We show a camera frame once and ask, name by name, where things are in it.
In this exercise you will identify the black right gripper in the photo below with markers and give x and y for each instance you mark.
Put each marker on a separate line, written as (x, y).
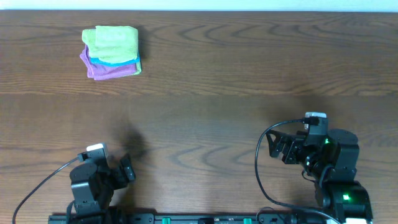
(294, 143)

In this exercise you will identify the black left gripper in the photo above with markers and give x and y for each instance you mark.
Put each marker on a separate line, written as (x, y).
(117, 175)

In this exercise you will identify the green microfiber cloth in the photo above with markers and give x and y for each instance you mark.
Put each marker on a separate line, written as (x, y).
(113, 44)

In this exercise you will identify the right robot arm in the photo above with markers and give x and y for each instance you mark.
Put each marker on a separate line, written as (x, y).
(330, 157)

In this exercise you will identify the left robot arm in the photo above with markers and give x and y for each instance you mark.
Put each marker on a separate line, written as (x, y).
(93, 184)

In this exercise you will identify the purple folded cloth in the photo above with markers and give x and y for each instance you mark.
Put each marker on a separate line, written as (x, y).
(100, 72)

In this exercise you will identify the yellow-green bottom folded cloth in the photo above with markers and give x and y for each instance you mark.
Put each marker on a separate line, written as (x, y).
(138, 68)

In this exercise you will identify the blue folded cloth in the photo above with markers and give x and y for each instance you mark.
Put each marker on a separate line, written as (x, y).
(100, 62)

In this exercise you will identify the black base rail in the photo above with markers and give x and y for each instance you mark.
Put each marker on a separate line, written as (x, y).
(148, 218)

